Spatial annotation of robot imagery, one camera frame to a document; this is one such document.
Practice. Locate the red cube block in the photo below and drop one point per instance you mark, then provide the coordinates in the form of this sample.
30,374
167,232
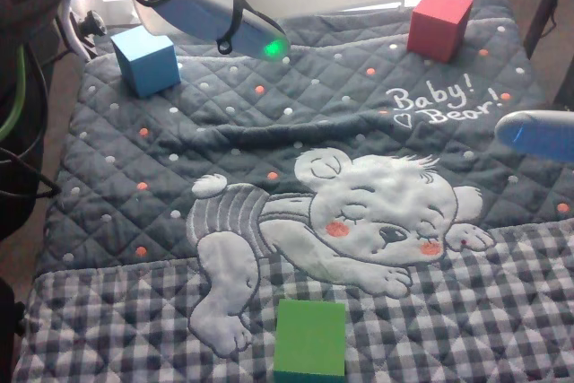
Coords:
437,26

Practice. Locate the green cube block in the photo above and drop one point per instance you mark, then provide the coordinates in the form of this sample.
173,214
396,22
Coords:
309,338

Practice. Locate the black stand leg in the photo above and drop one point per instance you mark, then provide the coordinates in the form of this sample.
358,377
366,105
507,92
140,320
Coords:
545,11

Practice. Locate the blue cube block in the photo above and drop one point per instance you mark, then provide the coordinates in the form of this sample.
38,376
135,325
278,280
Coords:
145,62

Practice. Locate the grey quilt with printed bear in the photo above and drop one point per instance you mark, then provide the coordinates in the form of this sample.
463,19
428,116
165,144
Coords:
287,203

